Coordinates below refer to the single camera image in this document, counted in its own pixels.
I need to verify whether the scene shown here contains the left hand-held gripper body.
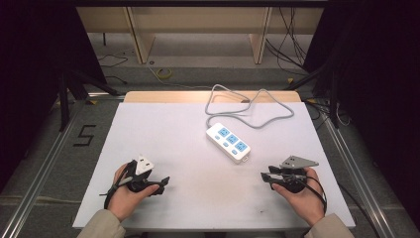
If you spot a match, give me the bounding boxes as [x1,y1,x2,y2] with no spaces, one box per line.
[126,154,157,194]

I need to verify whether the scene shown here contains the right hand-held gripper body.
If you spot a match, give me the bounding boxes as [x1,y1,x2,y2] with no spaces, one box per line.
[267,155,320,194]

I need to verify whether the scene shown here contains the person's right hand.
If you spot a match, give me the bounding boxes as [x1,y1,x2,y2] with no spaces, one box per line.
[270,167,327,228]

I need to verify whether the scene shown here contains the person's left hand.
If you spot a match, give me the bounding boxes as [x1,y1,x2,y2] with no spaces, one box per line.
[107,162,160,223]

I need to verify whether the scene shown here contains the white power strip blue sockets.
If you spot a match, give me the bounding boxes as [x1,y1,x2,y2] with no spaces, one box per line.
[205,122,252,165]

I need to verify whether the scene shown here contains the yellow tape roll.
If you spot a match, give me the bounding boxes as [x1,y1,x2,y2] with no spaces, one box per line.
[156,67,173,80]

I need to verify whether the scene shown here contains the black metal stand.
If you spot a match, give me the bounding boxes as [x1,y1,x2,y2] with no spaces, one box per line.
[282,61,342,130]
[56,68,121,133]

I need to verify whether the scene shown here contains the dark curtain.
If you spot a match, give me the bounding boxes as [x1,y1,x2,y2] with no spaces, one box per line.
[0,0,108,194]
[301,0,420,229]

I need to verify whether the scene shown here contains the light wooden bench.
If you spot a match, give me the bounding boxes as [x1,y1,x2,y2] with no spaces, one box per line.
[75,6,325,65]

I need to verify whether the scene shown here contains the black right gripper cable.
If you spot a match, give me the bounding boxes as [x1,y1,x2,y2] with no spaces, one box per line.
[290,174,329,214]

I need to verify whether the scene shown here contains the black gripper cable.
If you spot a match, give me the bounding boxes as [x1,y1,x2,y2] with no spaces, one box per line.
[290,174,329,214]
[98,161,137,210]

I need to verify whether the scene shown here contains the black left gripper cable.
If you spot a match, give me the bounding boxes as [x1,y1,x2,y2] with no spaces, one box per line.
[98,161,137,210]

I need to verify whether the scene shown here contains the aluminium floor rail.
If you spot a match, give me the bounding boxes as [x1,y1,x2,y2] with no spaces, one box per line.
[323,118,398,238]
[0,108,82,238]

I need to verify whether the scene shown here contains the grey power strip cable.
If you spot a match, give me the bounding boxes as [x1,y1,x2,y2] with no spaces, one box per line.
[204,83,295,130]

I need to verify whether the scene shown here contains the thin black floor cable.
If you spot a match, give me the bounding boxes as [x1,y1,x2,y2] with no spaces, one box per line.
[96,53,129,85]

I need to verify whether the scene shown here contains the black floor cables bundle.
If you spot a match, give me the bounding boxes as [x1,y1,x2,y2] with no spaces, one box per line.
[264,6,315,77]

